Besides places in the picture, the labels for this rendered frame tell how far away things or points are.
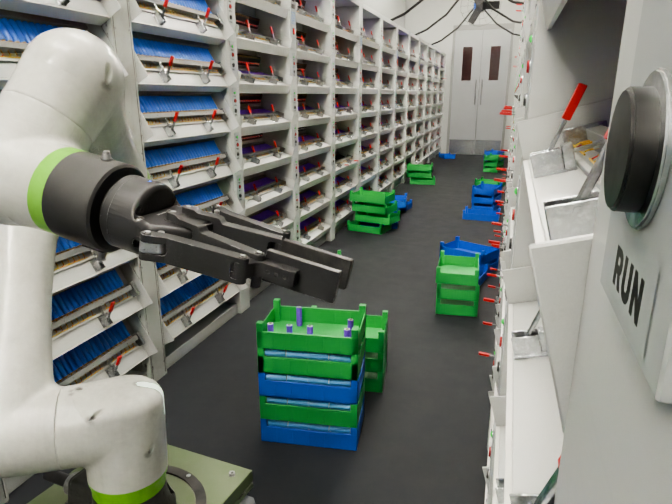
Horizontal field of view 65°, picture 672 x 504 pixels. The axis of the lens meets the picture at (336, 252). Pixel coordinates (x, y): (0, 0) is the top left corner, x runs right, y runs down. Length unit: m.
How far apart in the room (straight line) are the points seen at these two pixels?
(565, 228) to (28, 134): 0.51
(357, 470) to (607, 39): 1.28
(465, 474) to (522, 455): 1.19
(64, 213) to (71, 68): 0.17
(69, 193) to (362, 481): 1.24
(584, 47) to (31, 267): 0.89
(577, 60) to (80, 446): 0.88
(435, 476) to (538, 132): 1.14
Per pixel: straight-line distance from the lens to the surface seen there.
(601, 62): 0.74
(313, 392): 1.61
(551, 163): 0.57
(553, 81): 0.73
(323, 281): 0.46
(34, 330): 1.00
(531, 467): 0.47
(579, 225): 0.30
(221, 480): 1.13
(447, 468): 1.67
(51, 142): 0.62
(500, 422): 0.87
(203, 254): 0.46
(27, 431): 0.95
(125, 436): 0.93
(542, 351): 0.63
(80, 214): 0.55
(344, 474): 1.62
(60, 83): 0.64
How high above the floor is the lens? 1.03
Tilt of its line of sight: 17 degrees down
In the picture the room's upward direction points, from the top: straight up
